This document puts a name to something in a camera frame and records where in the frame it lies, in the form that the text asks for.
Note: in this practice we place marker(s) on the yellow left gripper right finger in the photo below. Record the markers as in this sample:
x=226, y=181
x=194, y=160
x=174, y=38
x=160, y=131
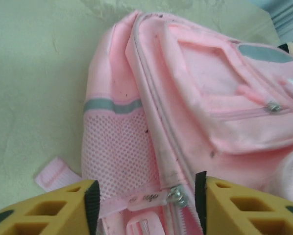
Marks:
x=225, y=193

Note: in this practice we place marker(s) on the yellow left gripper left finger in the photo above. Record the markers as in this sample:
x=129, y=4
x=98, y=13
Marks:
x=70, y=195

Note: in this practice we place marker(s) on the pink school backpack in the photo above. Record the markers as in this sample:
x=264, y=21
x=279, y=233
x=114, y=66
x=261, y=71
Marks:
x=185, y=98

